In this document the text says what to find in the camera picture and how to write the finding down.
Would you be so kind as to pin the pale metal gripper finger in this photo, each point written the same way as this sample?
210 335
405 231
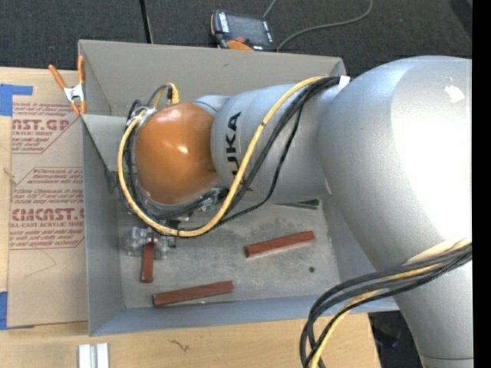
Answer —
161 245
138 240

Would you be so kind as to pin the red-brown block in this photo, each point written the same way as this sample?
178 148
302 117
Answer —
280 244
147 265
192 293

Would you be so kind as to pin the grey metal bin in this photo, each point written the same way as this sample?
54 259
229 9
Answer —
238 270

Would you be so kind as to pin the brown cardboard board red print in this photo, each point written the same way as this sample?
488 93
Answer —
46 274

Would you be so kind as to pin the dark green flat block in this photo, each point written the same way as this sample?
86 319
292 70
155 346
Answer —
303 204

